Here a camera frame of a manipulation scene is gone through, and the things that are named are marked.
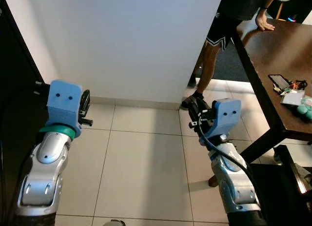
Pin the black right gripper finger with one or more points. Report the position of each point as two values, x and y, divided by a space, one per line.
193 104
204 105

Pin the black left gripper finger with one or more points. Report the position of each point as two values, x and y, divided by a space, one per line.
87 122
87 100

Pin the teal plush toy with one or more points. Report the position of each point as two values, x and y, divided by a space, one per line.
306 109

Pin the pale card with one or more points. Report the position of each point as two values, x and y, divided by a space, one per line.
292 97

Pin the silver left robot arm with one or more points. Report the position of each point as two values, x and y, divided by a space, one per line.
46 172

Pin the person's bare forearm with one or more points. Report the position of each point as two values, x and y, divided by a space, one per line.
269 1

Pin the person's bare hand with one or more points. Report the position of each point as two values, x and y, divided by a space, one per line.
265 22

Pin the person's sneaker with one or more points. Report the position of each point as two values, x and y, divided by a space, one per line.
186 102

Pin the dark wooden cabinet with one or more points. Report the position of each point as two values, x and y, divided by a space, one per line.
14 89

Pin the key bunch with black loop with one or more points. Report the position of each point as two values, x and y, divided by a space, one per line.
282 90

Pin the dark brown wooden table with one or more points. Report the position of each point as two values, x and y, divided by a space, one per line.
273 55

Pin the grey robot foot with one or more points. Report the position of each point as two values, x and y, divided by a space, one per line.
113 222

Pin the person in black clothes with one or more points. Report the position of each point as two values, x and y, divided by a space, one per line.
234 4

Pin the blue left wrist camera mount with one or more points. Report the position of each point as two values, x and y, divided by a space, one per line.
63 101

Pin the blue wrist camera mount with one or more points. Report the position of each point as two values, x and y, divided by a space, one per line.
63 101
226 113

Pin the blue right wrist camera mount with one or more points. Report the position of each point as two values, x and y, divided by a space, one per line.
226 113

